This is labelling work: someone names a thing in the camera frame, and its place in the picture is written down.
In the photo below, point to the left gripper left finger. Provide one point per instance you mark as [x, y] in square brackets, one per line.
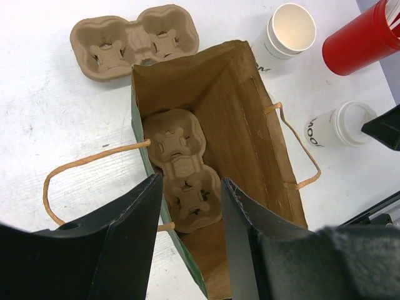
[105, 254]

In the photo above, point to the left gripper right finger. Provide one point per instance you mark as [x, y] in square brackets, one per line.
[272, 258]

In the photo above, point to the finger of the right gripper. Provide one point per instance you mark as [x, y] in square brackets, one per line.
[385, 128]

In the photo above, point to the white paper coffee cup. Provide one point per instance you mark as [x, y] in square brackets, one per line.
[321, 131]

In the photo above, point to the brown cardboard cup carrier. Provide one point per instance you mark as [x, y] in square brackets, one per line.
[192, 189]

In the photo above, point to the red straw holder cup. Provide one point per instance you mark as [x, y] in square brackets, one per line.
[361, 42]

